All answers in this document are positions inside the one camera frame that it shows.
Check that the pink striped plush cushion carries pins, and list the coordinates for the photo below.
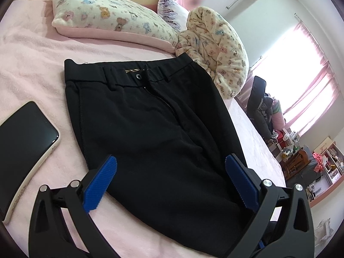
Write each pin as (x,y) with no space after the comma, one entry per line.
(278,111)

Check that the bear print pillow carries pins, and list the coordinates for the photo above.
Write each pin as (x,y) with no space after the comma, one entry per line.
(107,13)

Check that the purple patterned pillow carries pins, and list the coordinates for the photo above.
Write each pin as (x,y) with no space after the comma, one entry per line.
(169,8)

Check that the pink bed sheet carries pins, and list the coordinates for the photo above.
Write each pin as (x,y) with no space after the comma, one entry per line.
(35,67)

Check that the black pants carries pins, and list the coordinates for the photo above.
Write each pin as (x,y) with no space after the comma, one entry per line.
(150,129)

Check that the smartphone in white case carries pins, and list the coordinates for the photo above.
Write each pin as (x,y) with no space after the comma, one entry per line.
(24,139)

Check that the pink bookshelf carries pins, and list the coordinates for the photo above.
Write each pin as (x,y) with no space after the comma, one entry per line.
(333,161)

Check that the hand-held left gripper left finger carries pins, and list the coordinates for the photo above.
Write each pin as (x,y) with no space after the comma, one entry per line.
(100,182)

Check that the red cloth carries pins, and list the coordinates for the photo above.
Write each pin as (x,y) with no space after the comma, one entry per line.
(319,162)

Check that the white wall pipe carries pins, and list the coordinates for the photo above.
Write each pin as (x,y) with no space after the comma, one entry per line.
(239,0)

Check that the pink curtain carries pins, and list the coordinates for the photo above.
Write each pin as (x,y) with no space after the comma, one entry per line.
(322,86)

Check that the wooden desk organizer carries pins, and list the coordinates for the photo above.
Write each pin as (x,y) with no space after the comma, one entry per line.
(295,162)

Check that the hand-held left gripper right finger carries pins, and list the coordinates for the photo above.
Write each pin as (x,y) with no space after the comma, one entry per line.
(239,180)

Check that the black office chair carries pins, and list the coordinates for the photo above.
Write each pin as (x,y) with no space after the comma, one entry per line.
(258,91)

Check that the bear print blanket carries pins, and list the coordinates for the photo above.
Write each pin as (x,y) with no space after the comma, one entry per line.
(225,51)

